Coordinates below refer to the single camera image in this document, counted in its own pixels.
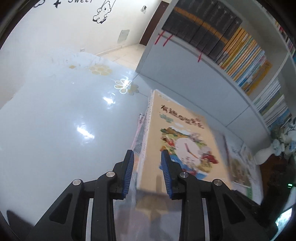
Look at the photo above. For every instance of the beige picture book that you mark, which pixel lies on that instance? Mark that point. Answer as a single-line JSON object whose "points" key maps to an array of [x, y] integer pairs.
{"points": [[238, 166]]}

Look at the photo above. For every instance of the white ceramic vase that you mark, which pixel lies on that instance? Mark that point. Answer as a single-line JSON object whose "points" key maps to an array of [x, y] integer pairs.
{"points": [[266, 155]]}

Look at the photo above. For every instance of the bear on swing wall sticker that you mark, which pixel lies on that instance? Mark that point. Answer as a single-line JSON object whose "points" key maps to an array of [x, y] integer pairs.
{"points": [[101, 12]]}

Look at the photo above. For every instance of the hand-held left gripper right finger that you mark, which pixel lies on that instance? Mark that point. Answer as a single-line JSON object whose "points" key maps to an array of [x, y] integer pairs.
{"points": [[166, 176]]}

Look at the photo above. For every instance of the cloud outline wall sticker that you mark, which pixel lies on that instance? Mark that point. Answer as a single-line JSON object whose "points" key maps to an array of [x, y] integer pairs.
{"points": [[38, 2]]}

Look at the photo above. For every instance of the row of white blue books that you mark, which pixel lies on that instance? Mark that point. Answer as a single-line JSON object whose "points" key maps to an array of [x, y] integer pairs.
{"points": [[275, 106]]}

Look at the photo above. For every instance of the white cartoon picture book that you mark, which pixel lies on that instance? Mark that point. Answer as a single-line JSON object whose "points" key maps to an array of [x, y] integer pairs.
{"points": [[255, 171]]}

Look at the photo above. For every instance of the red tape strip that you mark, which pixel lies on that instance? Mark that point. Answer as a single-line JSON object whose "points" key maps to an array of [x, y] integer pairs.
{"points": [[168, 40], [200, 56], [159, 38]]}

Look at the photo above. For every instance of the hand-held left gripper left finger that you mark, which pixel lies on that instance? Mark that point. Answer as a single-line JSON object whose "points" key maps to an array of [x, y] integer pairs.
{"points": [[128, 176]]}

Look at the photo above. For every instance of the blue and white artificial flowers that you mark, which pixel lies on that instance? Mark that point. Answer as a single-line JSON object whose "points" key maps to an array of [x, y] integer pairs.
{"points": [[283, 139]]}

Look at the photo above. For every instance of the brown door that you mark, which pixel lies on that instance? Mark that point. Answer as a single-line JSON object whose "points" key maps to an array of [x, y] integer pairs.
{"points": [[152, 25]]}

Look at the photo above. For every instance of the row of mixed colourful books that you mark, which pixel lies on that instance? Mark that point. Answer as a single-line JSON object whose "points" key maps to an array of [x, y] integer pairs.
{"points": [[288, 39]]}

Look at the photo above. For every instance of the black lettering wall sticker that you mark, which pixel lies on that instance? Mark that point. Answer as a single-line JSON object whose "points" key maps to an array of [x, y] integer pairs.
{"points": [[81, 1]]}

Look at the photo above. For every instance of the tan book with clock picture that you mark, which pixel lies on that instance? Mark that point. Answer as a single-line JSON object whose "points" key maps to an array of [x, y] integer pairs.
{"points": [[185, 129]]}

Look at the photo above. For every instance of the brown wooden cabinet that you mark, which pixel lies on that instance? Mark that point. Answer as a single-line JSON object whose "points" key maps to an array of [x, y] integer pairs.
{"points": [[277, 176]]}

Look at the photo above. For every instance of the black bird wall sticker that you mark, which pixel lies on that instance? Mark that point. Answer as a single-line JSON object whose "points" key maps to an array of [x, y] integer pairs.
{"points": [[57, 3]]}

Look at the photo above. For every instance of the white bookshelf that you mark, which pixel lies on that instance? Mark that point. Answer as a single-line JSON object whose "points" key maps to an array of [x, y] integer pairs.
{"points": [[185, 76]]}

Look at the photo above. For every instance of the row of black books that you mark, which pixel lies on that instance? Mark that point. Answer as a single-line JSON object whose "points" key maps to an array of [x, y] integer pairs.
{"points": [[203, 30]]}

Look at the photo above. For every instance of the grey wall panel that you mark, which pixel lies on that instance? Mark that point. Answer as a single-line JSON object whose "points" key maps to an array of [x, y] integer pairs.
{"points": [[123, 36]]}

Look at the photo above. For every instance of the row of yellow spined books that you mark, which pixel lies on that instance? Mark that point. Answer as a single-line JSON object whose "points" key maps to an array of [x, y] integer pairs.
{"points": [[249, 64]]}

